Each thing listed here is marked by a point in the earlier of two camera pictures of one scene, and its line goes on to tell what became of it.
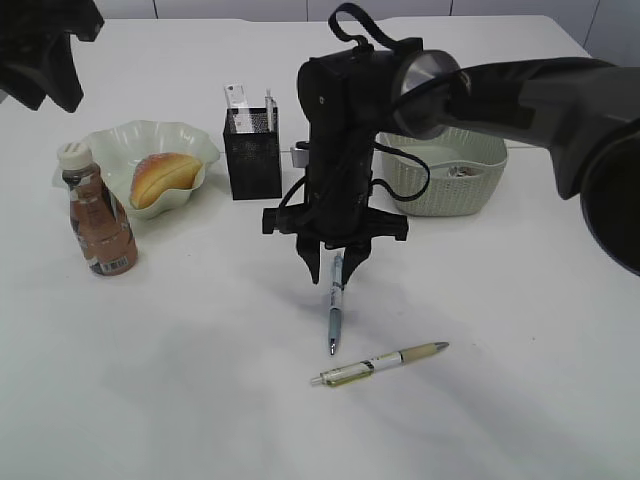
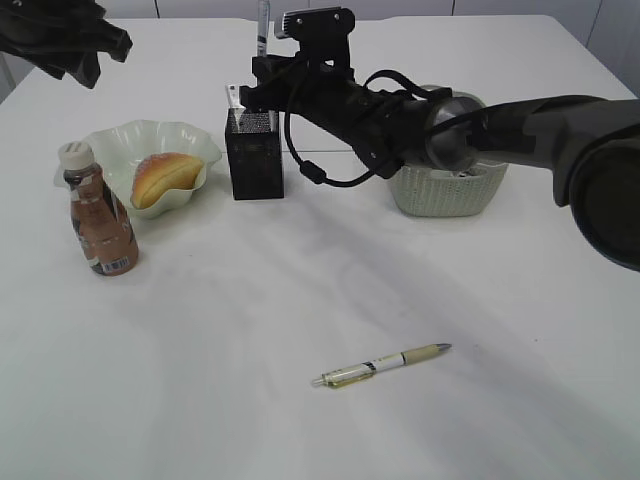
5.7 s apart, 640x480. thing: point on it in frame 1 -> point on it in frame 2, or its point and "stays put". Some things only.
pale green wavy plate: x=120 y=147 stays put
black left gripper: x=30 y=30 -> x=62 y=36
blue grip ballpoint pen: x=335 y=310 -> x=264 y=11
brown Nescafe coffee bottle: x=100 y=223 stays put
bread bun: x=154 y=173 stays put
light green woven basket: x=467 y=166 stays put
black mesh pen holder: x=252 y=144 stays put
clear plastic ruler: x=236 y=95 stays put
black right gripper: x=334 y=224 -> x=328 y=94
